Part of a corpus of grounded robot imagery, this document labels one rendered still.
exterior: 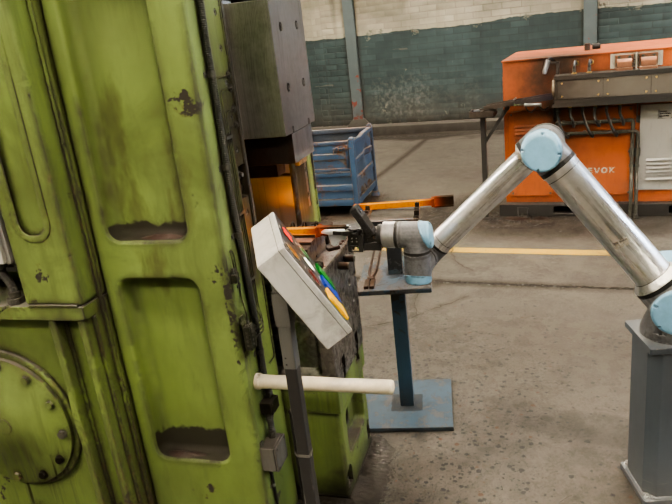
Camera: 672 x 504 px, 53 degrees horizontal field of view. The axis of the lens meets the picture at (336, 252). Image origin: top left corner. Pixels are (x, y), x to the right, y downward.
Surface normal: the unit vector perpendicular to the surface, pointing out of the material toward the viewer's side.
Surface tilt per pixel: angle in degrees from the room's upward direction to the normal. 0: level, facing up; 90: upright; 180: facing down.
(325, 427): 90
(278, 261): 90
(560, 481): 0
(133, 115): 89
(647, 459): 90
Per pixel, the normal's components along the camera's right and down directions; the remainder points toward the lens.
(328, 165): -0.27, 0.33
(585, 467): -0.11, -0.94
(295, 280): 0.16, 0.30
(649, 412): -0.72, 0.30
